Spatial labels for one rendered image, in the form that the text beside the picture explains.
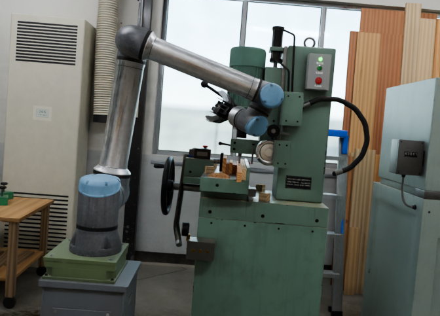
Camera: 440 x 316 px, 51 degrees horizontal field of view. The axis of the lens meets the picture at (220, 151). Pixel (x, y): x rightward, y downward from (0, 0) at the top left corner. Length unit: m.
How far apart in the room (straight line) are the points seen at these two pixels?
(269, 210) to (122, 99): 0.80
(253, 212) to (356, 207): 1.53
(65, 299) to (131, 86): 0.82
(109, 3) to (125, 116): 1.86
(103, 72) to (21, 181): 0.97
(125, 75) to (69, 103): 1.64
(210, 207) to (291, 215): 0.36
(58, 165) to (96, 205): 1.81
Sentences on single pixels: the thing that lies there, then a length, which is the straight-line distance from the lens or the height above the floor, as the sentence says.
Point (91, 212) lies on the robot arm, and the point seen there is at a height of 0.78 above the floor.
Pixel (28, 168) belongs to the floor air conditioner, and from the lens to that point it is 3.59.
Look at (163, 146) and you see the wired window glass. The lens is 3.72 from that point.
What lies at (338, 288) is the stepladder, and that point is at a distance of 3.12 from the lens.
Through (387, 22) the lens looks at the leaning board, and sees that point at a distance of 3.88.
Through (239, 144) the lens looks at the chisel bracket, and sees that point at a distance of 2.25.
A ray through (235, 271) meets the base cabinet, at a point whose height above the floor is 0.48.
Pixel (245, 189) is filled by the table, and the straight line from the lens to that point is 2.00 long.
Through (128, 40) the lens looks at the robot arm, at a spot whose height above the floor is 1.41.
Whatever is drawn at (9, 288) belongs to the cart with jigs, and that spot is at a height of 0.12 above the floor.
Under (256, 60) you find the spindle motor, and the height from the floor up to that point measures 1.44.
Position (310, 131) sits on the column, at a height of 1.13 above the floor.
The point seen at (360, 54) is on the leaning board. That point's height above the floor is 1.74.
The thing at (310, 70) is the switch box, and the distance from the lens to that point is 2.15.
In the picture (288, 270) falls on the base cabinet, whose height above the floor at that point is 0.51.
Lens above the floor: 1.12
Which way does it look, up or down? 3 degrees down
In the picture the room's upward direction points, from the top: 5 degrees clockwise
